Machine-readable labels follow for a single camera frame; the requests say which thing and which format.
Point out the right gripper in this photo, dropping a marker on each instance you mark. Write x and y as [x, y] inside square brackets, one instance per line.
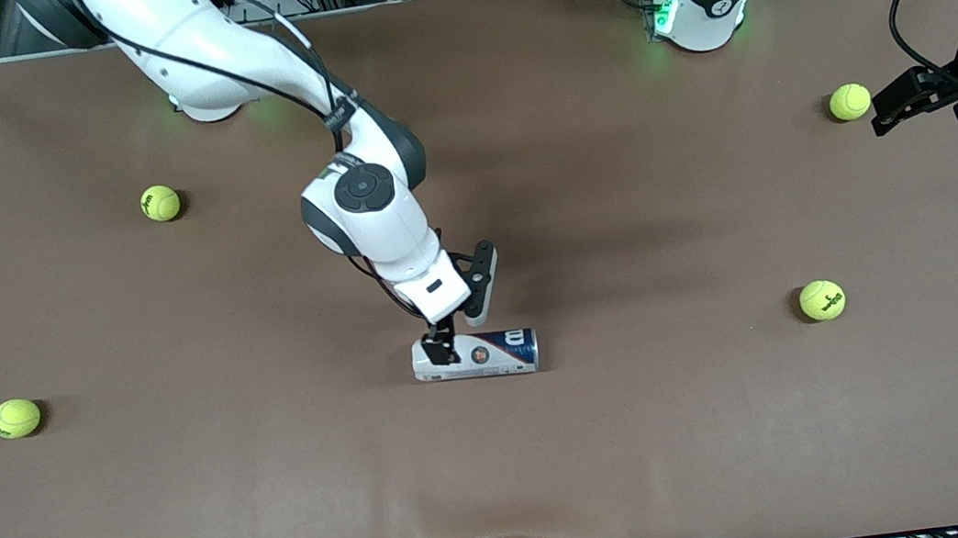
[439, 343]

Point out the white blue tennis ball can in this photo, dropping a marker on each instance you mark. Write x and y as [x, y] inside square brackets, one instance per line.
[490, 355]

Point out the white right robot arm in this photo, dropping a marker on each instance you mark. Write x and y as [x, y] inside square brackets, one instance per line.
[368, 200]

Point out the yellow tennis ball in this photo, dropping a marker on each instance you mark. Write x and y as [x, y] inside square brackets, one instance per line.
[849, 102]
[822, 300]
[15, 418]
[160, 203]

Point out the brown table mat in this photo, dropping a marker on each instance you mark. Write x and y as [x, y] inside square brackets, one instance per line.
[505, 469]

